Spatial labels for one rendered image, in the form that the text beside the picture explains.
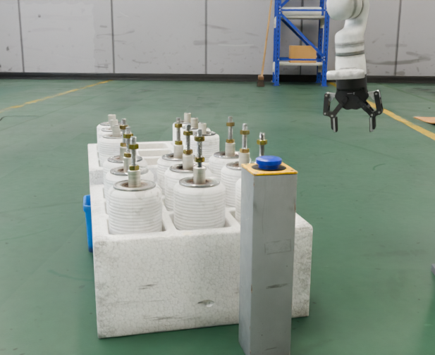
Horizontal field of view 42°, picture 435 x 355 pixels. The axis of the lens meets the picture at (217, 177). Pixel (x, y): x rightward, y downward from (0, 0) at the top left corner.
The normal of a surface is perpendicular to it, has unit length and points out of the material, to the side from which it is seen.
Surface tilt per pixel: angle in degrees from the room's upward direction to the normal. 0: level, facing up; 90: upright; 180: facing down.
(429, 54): 90
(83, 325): 0
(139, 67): 90
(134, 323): 90
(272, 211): 90
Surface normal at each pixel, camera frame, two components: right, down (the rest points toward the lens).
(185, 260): 0.22, 0.23
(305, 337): 0.00, -0.97
